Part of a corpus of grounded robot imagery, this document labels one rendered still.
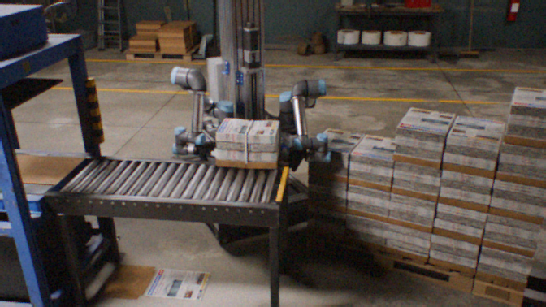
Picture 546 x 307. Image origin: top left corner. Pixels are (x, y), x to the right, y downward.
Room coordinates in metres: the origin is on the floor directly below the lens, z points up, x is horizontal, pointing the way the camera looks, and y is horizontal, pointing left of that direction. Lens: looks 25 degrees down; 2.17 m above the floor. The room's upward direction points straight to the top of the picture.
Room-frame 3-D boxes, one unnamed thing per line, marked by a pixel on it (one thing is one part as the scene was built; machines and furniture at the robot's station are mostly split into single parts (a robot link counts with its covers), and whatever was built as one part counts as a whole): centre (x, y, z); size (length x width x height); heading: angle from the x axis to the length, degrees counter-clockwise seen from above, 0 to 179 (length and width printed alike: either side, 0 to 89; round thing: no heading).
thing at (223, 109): (3.35, 0.36, 0.98); 0.13 x 0.12 x 0.14; 65
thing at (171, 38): (9.27, 2.03, 0.28); 1.20 x 0.83 x 0.57; 83
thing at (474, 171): (2.80, -1.22, 0.86); 0.38 x 0.29 x 0.04; 153
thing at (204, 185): (2.63, 0.42, 0.77); 0.47 x 0.05 x 0.05; 173
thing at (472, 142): (2.80, -1.22, 0.95); 0.38 x 0.29 x 0.23; 153
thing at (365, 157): (2.99, -0.83, 0.42); 1.17 x 0.39 x 0.83; 64
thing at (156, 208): (2.41, 0.64, 0.74); 1.34 x 0.05 x 0.12; 83
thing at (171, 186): (2.66, 0.61, 0.77); 0.47 x 0.05 x 0.05; 173
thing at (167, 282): (2.67, 0.65, 0.00); 0.37 x 0.28 x 0.01; 83
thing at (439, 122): (2.95, -0.96, 1.06); 0.37 x 0.29 x 0.01; 153
